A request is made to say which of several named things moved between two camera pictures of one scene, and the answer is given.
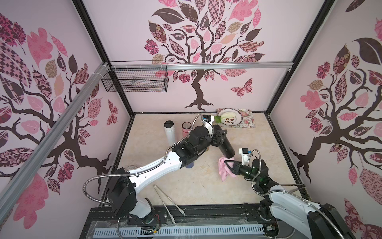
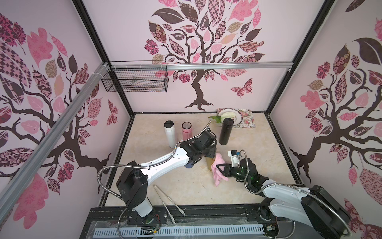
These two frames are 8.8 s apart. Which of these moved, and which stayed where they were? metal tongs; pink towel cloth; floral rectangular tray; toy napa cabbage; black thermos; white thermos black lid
Moved: black thermos; pink towel cloth
Stayed: white thermos black lid; metal tongs; toy napa cabbage; floral rectangular tray
